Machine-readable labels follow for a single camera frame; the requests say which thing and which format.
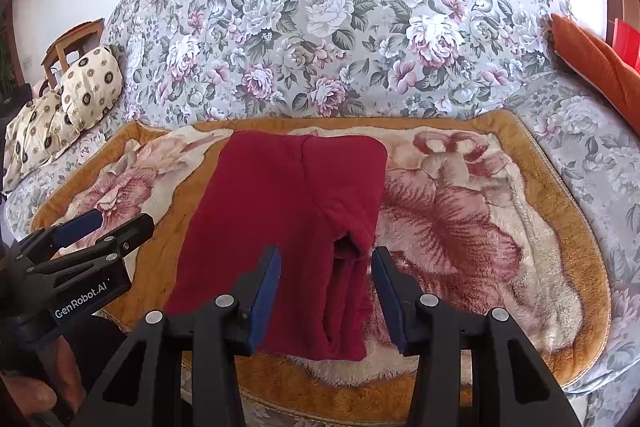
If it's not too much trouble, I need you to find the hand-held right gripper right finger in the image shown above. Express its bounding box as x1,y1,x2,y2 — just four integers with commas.
370,246,576,427

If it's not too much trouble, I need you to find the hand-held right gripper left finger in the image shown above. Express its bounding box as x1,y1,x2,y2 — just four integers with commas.
75,246,282,427

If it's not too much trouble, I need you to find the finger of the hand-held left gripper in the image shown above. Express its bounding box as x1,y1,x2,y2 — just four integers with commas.
25,213,156,279
10,211,104,268

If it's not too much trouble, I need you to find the dark red fleece garment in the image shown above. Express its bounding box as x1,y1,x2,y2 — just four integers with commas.
164,130,390,362

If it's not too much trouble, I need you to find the person's left hand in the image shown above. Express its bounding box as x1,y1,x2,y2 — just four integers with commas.
0,369,58,414

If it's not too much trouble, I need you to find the cream patterned cushion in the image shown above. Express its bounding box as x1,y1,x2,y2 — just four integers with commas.
61,46,124,134
2,88,83,188

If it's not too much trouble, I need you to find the floral fleece blanket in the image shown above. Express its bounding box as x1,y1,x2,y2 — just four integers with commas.
30,109,613,427

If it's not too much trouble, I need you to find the wooden chair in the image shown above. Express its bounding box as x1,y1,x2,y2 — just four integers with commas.
41,18,106,84

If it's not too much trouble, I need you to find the floral patterned sofa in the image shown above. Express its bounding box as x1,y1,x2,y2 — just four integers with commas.
0,0,640,427

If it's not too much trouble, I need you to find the orange cushion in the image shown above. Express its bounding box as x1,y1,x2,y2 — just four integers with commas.
550,13,640,132

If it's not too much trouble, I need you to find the red object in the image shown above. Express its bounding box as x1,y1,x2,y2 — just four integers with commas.
614,18,640,70

